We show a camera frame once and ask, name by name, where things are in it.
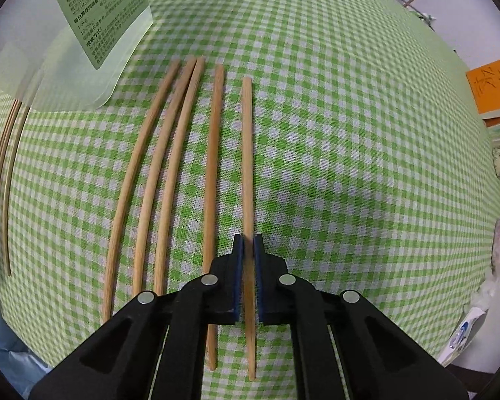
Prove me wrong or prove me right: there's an orange book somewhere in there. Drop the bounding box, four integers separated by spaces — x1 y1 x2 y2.
466 60 500 120

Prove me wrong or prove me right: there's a green checkered tablecloth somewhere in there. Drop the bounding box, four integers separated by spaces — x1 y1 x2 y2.
0 0 500 365

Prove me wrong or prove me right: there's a clear plastic container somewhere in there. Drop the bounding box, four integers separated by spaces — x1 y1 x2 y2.
0 0 152 111

